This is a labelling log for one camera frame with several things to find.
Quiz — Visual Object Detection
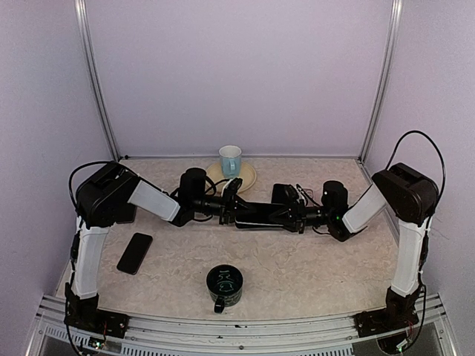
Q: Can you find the aluminium front rail frame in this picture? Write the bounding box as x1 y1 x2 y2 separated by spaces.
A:
26 294 462 355

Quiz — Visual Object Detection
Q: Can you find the left aluminium corner post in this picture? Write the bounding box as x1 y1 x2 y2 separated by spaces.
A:
74 0 121 161

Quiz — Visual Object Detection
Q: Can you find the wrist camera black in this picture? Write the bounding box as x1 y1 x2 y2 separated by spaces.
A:
221 177 243 197
284 185 308 206

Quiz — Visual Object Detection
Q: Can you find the black mug with green print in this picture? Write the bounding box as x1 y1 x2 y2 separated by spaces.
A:
206 264 243 314

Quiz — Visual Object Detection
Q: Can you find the pink phone case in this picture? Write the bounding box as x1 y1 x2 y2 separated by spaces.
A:
299 188 314 198

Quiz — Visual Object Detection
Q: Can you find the right aluminium corner post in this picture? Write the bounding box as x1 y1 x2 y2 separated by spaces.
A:
358 0 404 164

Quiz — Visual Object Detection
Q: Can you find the black smartphone with white frame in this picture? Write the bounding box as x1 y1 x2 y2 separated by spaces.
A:
235 202 288 228

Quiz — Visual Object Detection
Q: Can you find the aluminium corner post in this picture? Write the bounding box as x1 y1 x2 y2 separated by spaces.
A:
74 0 121 161
358 0 404 164

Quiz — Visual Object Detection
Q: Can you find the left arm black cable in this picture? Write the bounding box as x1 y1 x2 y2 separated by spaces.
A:
68 160 112 208

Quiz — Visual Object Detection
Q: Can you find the purple-edged smartphone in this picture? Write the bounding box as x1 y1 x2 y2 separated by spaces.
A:
117 205 137 224

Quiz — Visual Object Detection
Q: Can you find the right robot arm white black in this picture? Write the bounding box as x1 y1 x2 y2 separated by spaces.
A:
269 163 440 334

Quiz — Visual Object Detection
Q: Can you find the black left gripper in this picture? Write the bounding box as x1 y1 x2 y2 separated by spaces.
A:
193 188 258 225

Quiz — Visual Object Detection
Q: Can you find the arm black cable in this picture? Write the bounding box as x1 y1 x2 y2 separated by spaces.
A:
68 160 112 208
384 129 445 194

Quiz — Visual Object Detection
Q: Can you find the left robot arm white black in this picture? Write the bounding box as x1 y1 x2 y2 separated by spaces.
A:
65 161 263 332

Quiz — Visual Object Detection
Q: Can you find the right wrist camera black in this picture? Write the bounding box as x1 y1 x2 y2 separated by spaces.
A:
284 185 308 206

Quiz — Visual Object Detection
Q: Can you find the black smartphone on table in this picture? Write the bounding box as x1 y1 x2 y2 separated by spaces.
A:
117 233 153 275

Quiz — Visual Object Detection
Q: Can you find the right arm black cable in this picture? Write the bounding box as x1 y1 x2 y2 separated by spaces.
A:
384 129 445 194

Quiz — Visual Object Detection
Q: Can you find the beige plate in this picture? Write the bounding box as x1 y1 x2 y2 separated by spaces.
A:
206 162 257 196

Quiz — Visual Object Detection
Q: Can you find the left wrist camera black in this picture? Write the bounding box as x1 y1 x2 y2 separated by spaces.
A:
221 177 243 197

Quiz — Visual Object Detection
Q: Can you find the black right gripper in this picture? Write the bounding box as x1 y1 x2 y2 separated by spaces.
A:
269 198 333 234

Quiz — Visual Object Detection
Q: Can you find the light blue mug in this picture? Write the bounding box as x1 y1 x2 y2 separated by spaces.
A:
218 145 242 179

